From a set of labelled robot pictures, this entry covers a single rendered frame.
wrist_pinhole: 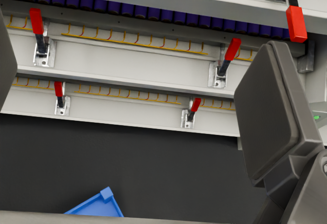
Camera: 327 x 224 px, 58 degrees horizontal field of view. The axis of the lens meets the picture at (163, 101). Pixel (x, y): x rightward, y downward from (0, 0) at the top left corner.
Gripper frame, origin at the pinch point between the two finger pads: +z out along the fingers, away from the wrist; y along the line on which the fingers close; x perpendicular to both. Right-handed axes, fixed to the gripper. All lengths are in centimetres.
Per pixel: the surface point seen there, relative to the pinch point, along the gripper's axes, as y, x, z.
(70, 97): -11, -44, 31
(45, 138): -17, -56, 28
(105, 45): -3.8, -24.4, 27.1
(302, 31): 14.5, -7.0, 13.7
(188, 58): 9.3, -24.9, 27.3
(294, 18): 14.0, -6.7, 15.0
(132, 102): 2, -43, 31
